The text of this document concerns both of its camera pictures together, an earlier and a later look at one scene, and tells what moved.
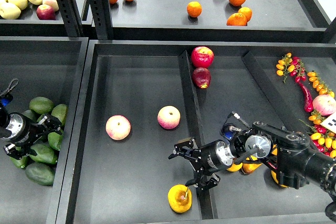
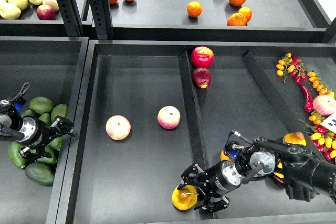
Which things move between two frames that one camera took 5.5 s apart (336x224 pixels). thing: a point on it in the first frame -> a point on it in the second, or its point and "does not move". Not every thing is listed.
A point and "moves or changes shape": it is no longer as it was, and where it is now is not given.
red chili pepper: (308, 99) does not move
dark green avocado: (40, 173) does not move
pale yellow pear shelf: (9, 11) does not move
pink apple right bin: (324, 105) does not move
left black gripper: (24, 132) -> (37, 135)
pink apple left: (118, 127) does not move
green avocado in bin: (41, 105) does not move
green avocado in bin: (45, 154) does not move
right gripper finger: (188, 148) -> (194, 174)
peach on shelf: (50, 0) does not move
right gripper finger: (204, 181) -> (214, 203)
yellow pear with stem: (179, 198) moves or changes shape
